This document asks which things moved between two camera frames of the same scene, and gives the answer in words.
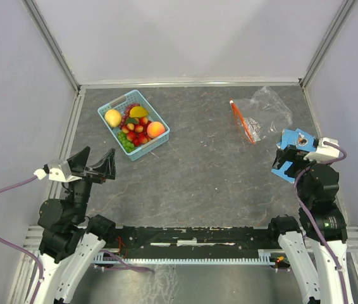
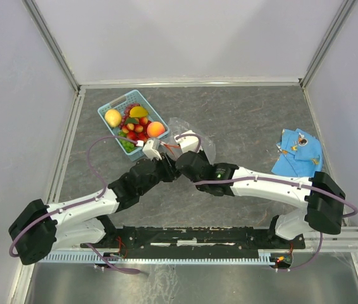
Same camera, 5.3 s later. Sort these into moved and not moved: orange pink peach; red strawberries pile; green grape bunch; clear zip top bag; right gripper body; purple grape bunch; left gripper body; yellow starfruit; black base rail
Moved: right gripper body; left gripper body; clear zip top bag
Not moved: red strawberries pile; yellow starfruit; black base rail; green grape bunch; orange pink peach; purple grape bunch
